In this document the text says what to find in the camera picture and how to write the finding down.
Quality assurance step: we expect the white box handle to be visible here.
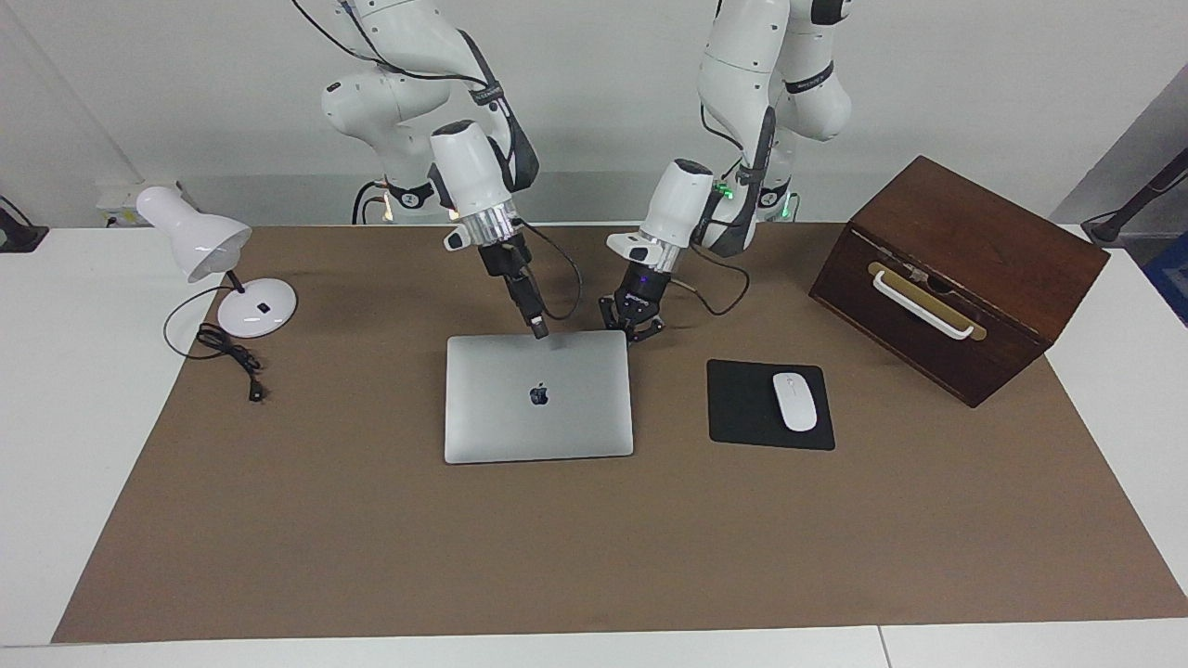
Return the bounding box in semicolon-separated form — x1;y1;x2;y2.
872;270;977;340

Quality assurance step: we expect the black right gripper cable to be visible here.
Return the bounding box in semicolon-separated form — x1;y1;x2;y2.
516;219;584;324

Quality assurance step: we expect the black tripod stand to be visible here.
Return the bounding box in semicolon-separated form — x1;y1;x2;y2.
1081;144;1188;247

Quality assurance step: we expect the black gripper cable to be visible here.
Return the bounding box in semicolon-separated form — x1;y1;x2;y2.
516;219;584;324
668;243;751;317

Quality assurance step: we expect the white computer mouse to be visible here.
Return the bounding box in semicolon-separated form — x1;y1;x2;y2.
772;372;819;433

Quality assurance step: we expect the grey Apple laptop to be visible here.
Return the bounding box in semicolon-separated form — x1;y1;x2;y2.
444;330;635;465

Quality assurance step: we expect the black clamp stand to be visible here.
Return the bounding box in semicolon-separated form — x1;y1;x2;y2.
0;195;49;253

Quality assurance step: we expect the brown table mat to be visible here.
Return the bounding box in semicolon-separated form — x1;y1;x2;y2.
51;223;1188;644

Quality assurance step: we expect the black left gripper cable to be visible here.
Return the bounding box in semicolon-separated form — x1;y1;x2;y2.
668;243;751;317

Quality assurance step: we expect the white desk lamp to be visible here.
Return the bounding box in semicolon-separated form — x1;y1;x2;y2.
136;186;299;339

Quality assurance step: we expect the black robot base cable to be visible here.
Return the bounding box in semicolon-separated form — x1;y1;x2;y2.
351;179;395;225

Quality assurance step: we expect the blue crate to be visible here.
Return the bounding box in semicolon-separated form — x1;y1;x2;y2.
1142;232;1188;328

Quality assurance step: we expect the brass box handle plate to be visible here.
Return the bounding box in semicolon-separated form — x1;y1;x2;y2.
867;262;988;342

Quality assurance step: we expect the dark brown wooden box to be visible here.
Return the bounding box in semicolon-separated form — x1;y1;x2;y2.
808;155;1111;409

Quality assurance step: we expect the black lamp power cable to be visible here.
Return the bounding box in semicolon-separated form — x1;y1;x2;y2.
163;285;266;404

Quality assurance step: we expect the black mouse pad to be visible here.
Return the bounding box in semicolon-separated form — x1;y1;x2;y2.
706;359;836;452

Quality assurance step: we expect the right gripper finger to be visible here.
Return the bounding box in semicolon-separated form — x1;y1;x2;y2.
506;278;543;339
518;274;551;336

